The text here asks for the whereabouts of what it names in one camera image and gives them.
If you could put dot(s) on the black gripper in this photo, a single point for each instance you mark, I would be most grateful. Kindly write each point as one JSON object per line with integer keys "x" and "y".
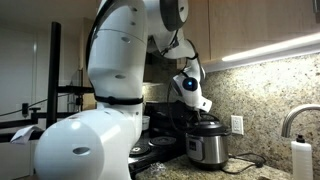
{"x": 199, "y": 115}

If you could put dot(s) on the black pressure cooker lid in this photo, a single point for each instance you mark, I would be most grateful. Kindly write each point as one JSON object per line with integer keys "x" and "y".
{"x": 208, "y": 126}

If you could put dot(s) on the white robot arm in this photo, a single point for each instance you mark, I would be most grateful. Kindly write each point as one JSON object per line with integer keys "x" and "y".
{"x": 95, "y": 144}

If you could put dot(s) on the stainless steel pressure cooker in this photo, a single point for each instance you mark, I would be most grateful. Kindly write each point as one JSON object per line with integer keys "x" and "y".
{"x": 208, "y": 152}

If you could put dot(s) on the black electric stove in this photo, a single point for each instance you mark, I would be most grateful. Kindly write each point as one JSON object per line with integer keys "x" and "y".
{"x": 161, "y": 142}

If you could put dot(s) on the clear plastic wrapper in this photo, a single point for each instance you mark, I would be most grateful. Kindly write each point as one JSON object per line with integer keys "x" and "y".
{"x": 157, "y": 168}

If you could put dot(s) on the curved steel faucet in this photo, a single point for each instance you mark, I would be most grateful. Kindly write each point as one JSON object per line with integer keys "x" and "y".
{"x": 288, "y": 120}

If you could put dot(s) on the wooden upper cabinets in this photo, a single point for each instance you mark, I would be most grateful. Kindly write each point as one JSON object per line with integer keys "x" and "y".
{"x": 250, "y": 23}

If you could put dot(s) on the white soap bottle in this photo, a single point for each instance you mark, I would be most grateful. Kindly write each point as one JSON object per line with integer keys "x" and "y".
{"x": 301, "y": 159}

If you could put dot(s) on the under-cabinet light strip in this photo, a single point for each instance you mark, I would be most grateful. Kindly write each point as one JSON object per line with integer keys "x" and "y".
{"x": 275, "y": 48}

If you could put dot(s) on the white paper tag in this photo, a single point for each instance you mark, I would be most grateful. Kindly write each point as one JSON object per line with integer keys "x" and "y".
{"x": 23, "y": 135}

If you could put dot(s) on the white wall outlet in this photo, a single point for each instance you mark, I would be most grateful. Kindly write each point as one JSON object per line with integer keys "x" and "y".
{"x": 237, "y": 124}

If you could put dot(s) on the black camera stand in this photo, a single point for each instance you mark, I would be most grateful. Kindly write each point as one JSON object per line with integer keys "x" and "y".
{"x": 51, "y": 115}

